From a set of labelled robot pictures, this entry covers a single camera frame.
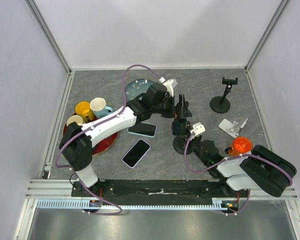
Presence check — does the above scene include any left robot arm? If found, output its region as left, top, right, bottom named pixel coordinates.
left=57, top=83, right=192, bottom=197

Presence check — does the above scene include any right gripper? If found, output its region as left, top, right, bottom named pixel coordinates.
left=177, top=131, right=208, bottom=166

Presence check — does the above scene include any orange mug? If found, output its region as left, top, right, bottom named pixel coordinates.
left=224, top=136, right=253, bottom=157

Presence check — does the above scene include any white light-blue mug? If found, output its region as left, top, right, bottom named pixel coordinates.
left=89, top=97, right=113, bottom=119

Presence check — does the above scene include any lilac case phone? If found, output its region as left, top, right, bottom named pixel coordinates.
left=122, top=139, right=151, bottom=169

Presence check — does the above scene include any cream cup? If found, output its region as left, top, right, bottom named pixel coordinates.
left=66, top=114, right=85, bottom=126

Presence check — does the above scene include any light blue phone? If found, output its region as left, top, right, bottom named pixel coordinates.
left=127, top=122, right=157, bottom=138

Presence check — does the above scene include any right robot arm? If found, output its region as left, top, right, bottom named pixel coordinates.
left=183, top=135, right=297, bottom=198

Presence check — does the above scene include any blue ceramic plate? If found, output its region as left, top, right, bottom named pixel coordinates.
left=125, top=78, right=154, bottom=102

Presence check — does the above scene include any black phone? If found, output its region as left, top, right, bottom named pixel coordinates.
left=171, top=118, right=190, bottom=136

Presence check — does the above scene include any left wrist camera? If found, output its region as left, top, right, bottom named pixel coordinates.
left=163, top=79, right=178, bottom=97

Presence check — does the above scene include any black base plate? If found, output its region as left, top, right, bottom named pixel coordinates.
left=71, top=178, right=248, bottom=206

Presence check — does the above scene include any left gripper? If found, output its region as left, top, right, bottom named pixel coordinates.
left=152, top=94, right=192, bottom=120

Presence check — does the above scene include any yellow mug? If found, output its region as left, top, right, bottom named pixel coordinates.
left=75, top=101, right=95, bottom=123

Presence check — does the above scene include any white folding phone stand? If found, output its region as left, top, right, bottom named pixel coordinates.
left=218, top=118, right=248, bottom=138

